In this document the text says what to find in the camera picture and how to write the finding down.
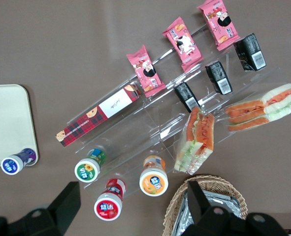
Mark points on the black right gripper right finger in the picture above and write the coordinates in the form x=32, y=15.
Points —
x=197, y=204

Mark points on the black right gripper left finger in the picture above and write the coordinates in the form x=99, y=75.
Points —
x=64, y=201

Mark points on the triangle sandwich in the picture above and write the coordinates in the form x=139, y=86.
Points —
x=263, y=108
x=197, y=140

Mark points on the light rectangular plastic tray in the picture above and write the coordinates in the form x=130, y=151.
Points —
x=8, y=115

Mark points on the silver foil packet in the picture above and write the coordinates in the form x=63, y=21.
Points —
x=182, y=216
x=224, y=200

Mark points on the wicker basket with foil packets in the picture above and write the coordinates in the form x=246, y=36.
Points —
x=177, y=196

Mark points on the green lid gum bottle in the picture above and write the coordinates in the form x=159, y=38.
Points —
x=87, y=169

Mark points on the red lid gum bottle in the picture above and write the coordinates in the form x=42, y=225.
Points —
x=108, y=206

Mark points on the orange lid gum bottle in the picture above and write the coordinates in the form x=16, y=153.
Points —
x=153, y=182

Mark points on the purple lid gum bottle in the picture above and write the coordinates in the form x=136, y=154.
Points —
x=12, y=164

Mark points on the red plaid cookie box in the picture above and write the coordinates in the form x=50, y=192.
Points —
x=96, y=118

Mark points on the clear acrylic display stand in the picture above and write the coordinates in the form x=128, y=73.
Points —
x=145, y=127

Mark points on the black barcode snack packet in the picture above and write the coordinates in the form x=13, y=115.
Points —
x=251, y=51
x=219, y=77
x=185, y=97

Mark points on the pink cartoon snack packet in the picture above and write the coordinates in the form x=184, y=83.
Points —
x=146, y=71
x=183, y=44
x=220, y=22

